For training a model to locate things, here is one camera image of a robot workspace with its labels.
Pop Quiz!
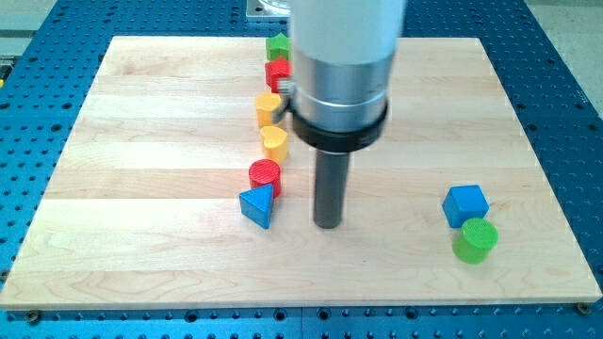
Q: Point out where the green cylinder block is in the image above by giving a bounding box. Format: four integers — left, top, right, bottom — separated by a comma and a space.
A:
452, 218, 498, 265

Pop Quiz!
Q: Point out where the yellow heart block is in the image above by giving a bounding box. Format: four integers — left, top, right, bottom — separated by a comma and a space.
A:
260, 126, 288, 164

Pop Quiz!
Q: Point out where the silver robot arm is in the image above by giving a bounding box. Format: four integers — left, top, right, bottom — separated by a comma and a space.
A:
283, 0, 406, 229

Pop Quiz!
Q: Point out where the board corner screw left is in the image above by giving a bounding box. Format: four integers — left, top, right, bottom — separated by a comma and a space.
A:
24, 310, 41, 325

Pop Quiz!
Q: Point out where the yellow pentagon block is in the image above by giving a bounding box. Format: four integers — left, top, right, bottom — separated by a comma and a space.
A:
254, 92, 283, 127

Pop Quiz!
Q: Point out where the wooden board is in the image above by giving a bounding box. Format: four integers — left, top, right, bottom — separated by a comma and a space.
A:
1, 37, 601, 310

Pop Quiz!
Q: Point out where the red hexagon block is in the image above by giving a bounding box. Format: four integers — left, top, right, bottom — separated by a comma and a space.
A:
265, 56, 290, 93

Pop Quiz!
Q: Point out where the blue cube block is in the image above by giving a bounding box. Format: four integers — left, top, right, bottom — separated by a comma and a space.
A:
442, 185, 490, 228

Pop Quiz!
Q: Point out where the blue triangle block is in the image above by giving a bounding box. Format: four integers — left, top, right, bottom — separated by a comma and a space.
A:
238, 184, 274, 230

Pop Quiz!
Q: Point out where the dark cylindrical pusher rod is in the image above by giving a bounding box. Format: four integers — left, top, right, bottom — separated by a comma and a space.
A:
314, 150, 350, 229

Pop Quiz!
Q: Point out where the green star block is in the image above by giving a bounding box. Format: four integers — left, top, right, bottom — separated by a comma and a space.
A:
265, 33, 290, 61

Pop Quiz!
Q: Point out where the red cylinder block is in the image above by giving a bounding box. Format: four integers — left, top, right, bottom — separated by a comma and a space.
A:
248, 159, 282, 198

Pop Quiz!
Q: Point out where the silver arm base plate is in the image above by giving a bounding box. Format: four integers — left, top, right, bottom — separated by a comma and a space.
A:
246, 0, 290, 19

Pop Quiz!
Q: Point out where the board corner screw right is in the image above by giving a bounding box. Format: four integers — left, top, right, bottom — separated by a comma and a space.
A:
575, 302, 592, 315

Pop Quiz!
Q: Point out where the board corner screw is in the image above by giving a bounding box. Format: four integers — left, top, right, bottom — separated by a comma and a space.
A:
575, 302, 592, 315
24, 310, 41, 325

